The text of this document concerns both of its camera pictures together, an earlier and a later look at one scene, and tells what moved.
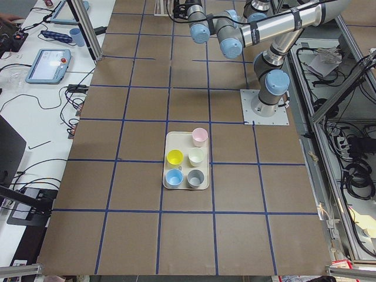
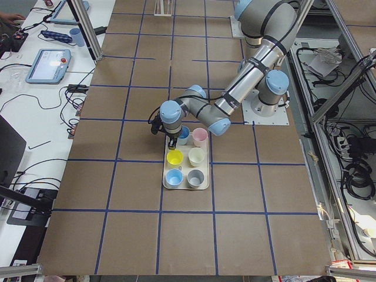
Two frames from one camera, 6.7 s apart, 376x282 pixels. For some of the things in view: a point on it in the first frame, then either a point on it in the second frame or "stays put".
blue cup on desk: [77, 36] stays put
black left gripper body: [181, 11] to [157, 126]
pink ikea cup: [200, 136] stays put
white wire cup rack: [163, 7] stays put
